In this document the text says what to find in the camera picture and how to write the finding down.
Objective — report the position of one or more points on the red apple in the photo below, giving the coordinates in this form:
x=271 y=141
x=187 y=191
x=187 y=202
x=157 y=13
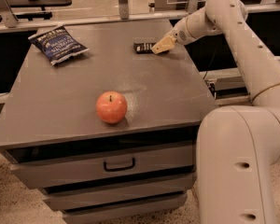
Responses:
x=111 y=107

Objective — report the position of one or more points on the black rxbar chocolate bar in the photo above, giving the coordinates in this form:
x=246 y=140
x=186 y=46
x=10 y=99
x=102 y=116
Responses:
x=143 y=48

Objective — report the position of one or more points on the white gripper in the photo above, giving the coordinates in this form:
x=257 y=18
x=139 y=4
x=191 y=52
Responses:
x=179 y=34

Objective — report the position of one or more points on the black drawer handle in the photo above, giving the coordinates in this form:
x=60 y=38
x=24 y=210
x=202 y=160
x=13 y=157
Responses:
x=112 y=167

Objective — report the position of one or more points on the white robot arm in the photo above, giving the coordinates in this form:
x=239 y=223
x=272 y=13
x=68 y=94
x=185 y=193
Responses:
x=236 y=144

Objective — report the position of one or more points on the grey drawer cabinet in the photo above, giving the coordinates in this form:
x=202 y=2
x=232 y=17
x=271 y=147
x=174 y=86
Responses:
x=110 y=133

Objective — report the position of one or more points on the blue chip bag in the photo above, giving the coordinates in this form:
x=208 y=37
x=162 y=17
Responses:
x=57 y=45

